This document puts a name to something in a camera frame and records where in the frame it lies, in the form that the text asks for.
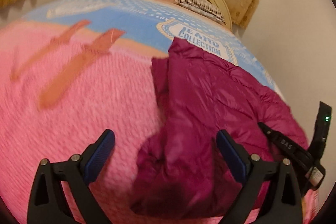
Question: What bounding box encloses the magenta puffer jacket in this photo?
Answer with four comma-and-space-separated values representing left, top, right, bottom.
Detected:
130, 38, 308, 219

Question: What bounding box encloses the blue and pink bedspread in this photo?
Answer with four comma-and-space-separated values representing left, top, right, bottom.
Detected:
1, 0, 297, 223

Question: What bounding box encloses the striped grey pillow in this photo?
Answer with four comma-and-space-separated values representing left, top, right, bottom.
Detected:
174, 0, 226, 25

